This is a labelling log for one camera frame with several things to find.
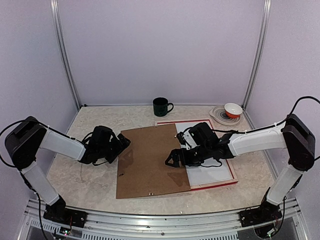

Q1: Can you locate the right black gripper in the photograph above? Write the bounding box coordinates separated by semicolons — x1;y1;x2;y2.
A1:
165;143;212;168

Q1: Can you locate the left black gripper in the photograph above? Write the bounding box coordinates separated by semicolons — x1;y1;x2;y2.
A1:
98;134;131;164

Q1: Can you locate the cat and books photo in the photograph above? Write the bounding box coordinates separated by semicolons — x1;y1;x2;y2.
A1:
175;119;236;189

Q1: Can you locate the red wooden picture frame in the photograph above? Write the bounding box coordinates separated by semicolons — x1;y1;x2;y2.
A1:
155;119;238;191

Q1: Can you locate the brown cardboard backing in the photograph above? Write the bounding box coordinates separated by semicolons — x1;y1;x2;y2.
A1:
116;124;191;199

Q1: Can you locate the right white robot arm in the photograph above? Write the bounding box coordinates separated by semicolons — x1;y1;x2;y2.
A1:
165;113;317;222

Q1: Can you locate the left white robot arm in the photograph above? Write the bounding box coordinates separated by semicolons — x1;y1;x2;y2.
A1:
4;116;131;223

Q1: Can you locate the dark green mug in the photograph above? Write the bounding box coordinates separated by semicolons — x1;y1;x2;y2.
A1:
152;97;174;117

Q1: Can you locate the white patterned plate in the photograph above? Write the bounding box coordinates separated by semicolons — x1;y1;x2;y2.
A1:
209;105;243;126

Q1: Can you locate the orange and white bowl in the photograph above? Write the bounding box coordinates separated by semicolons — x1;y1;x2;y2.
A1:
224;103;243;119

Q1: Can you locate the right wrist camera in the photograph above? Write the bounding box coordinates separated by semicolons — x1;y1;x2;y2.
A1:
175;132;192;150

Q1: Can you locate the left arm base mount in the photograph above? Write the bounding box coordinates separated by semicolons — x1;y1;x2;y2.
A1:
43;208;88;228

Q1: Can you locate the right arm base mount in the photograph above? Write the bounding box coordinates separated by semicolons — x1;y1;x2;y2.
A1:
239;202;283;228

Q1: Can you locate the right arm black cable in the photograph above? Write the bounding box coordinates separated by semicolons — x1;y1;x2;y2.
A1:
212;96;320;226

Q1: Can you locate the aluminium front rail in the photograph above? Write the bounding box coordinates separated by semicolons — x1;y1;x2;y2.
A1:
14;197;308;240

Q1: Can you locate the left aluminium post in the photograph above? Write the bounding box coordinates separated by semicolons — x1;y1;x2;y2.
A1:
50;0;82;111

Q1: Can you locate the aluminium post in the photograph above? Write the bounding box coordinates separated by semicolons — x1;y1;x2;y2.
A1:
50;0;82;111
242;0;272;111

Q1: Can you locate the right aluminium post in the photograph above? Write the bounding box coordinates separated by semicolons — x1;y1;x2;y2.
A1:
242;0;272;111

